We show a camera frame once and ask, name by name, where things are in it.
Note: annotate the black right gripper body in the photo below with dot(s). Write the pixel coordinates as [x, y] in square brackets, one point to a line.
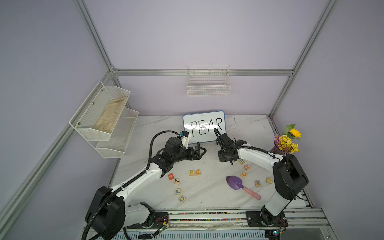
[224, 149]

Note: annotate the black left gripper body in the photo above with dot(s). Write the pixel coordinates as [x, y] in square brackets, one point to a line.
[188, 155]

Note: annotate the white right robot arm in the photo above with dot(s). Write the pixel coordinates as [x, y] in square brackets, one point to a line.
[288, 175]

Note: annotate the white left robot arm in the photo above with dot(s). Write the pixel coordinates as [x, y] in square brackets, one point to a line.
[111, 209]

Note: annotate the blue framed whiteboard PEAR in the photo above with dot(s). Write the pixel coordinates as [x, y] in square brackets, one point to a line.
[201, 126]

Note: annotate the wooden block letter X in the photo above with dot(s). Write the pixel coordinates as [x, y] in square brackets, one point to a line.
[258, 183]

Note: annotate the wooden block yellow letter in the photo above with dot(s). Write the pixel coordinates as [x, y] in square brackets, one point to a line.
[269, 180]

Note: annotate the orange block white B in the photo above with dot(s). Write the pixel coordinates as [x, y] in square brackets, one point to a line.
[171, 177]

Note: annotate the dark glass vase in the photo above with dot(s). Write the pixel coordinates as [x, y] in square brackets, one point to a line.
[275, 150]

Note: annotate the yellow flower bouquet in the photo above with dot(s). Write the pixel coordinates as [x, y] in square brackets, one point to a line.
[286, 141]

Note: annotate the beige cloth in shelf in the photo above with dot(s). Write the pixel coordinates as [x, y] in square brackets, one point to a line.
[110, 115]

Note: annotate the white two-tier mesh shelf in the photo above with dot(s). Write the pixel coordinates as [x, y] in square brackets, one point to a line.
[109, 146]

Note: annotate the purple scoop pink handle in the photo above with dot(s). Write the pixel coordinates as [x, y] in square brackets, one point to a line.
[236, 184]

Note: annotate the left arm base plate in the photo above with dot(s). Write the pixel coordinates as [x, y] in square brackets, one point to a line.
[159, 219]

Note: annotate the white wire wall basket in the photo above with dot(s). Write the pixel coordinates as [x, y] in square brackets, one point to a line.
[208, 81]

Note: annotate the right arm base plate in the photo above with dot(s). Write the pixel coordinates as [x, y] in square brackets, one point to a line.
[255, 219]

